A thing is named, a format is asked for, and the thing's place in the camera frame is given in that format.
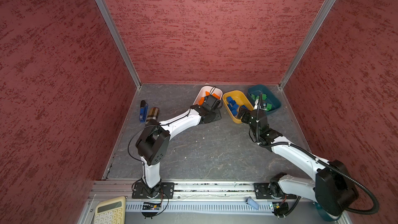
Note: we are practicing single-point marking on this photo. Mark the yellow plastic bin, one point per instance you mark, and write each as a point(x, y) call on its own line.
point(240, 99)

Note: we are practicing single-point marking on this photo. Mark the green alarm clock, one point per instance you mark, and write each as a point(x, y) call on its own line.
point(325, 215)

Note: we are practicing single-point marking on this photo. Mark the orange lego plate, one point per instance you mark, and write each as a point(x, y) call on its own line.
point(216, 96)

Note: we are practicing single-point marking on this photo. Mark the aluminium corner post right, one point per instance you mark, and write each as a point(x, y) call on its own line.
point(310, 35)

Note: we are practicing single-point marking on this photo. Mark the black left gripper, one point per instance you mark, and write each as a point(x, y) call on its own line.
point(217, 115)

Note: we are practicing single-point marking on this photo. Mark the white plastic bin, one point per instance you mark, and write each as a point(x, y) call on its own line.
point(206, 91)

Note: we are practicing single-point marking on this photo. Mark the aluminium corner post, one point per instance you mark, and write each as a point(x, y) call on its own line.
point(119, 42)
point(310, 35)

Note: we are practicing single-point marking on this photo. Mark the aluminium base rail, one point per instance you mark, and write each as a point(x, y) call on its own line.
point(199, 202)

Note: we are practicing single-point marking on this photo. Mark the aluminium corner post left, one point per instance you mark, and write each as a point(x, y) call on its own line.
point(119, 42)

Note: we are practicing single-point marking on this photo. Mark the small blue cylinder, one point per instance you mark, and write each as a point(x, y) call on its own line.
point(252, 203)

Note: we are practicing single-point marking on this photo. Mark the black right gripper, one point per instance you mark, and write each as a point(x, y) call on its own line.
point(246, 114)

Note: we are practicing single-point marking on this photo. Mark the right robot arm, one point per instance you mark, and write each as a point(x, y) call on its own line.
point(328, 183)

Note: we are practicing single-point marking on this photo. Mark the beige calculator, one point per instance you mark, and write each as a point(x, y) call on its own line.
point(110, 211)

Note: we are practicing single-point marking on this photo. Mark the orange lego brick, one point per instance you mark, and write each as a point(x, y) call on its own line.
point(201, 101)

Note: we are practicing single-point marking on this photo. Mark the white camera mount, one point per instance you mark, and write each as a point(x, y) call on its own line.
point(257, 101)

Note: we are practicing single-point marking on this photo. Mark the plaid fabric case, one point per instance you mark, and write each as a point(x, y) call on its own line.
point(153, 114)

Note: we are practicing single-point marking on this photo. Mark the teal plastic bin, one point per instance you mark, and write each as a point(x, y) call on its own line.
point(271, 99)

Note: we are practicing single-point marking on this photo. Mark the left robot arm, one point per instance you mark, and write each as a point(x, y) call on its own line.
point(154, 140)

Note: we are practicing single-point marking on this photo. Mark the blue lego brick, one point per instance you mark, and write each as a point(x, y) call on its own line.
point(235, 106)
point(234, 112)
point(230, 100)

